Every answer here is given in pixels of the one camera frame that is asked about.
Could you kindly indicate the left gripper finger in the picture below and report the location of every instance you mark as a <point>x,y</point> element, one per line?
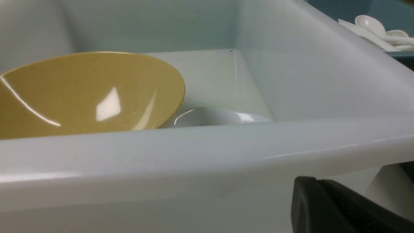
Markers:
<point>326,206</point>

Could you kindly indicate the white square dish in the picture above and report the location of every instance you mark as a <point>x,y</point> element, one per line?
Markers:
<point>205,116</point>

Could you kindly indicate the yellow noodle bowl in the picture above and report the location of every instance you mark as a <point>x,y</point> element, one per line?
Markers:
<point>89,93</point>

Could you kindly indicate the large white plastic tub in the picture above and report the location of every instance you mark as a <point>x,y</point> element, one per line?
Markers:
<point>318,101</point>

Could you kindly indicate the pile of white spoons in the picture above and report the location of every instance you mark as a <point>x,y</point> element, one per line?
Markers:
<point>373,31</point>

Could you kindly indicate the teal plastic bin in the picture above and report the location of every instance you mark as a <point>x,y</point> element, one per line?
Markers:
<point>393,14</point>

